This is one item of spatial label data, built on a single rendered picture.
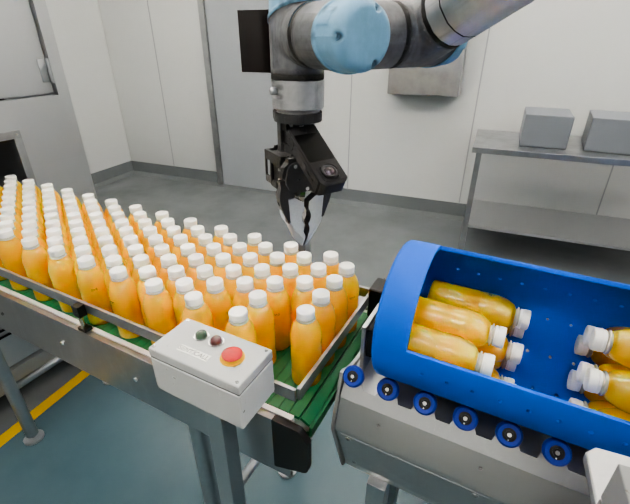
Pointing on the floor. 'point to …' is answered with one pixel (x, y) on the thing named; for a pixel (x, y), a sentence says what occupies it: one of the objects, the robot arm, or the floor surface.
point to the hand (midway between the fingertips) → (305, 239)
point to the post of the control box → (226, 460)
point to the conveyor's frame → (86, 356)
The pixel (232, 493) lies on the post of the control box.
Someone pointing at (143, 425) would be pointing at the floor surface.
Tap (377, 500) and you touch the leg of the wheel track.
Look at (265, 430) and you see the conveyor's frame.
